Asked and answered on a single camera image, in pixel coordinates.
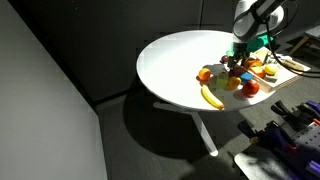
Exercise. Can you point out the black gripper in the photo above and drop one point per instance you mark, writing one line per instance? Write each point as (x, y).
(240, 52)

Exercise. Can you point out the purple block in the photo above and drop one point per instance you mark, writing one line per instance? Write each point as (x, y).
(237, 71)

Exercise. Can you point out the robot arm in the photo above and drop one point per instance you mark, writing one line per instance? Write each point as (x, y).
(252, 25)

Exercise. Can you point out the blue block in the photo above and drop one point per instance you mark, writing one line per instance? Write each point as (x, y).
(246, 76)

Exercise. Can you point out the orange block with hole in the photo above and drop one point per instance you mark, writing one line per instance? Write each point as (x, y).
(254, 62)

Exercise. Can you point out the light green block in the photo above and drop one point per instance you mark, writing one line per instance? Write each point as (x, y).
(222, 80)

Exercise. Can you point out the yellow lemon in tray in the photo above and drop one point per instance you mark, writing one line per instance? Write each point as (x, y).
(271, 69)

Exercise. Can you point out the grey block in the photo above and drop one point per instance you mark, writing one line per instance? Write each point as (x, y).
(269, 78)

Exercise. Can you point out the dark red plum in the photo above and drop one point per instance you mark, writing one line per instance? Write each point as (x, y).
(224, 59)

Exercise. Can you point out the small yellow fruit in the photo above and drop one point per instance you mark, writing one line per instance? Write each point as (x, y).
(234, 82)

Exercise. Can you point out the red apple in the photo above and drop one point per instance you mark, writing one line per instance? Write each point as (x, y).
(250, 89)

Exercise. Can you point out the orange fruit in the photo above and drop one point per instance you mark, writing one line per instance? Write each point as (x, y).
(204, 74)

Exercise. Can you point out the yellow banana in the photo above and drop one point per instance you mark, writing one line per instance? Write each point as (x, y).
(211, 98)

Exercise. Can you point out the white round table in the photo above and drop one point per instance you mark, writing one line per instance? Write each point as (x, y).
(168, 67)

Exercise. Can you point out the wooden chair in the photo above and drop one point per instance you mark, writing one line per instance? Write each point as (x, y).
(310, 37)

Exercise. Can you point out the purple black clamp stand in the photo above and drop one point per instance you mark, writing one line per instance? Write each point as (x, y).
(284, 152)

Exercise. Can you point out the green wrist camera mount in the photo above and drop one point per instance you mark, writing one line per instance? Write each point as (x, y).
(252, 45)

